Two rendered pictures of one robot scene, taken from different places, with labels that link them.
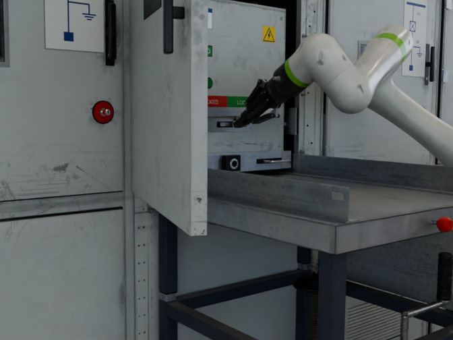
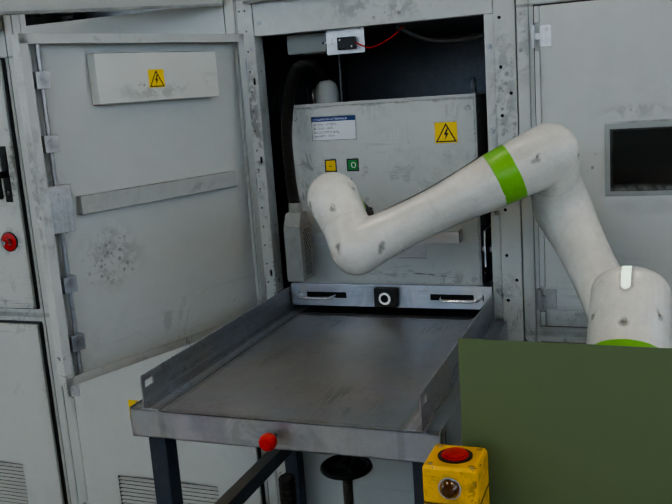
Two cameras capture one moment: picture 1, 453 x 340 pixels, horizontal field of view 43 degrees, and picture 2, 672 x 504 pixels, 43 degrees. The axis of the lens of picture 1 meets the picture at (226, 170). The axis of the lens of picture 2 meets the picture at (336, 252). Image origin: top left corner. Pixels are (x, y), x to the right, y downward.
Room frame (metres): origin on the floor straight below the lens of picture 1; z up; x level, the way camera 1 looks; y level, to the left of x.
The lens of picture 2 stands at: (0.61, -1.76, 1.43)
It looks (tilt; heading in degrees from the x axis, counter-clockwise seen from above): 11 degrees down; 59
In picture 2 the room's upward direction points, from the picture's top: 4 degrees counter-clockwise
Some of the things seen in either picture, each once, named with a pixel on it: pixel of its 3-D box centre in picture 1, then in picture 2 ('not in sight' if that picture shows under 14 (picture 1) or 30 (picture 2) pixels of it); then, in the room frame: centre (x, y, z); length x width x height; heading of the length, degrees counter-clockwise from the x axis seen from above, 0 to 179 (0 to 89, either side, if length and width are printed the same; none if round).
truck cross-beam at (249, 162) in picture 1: (224, 162); (390, 293); (1.81, 0.01, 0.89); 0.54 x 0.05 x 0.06; 128
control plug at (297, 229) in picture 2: not in sight; (299, 245); (1.62, 0.12, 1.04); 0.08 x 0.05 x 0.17; 38
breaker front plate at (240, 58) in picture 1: (228, 81); (382, 198); (1.80, 0.00, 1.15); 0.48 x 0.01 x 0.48; 128
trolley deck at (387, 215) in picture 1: (316, 202); (339, 372); (1.50, -0.24, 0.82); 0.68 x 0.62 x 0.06; 38
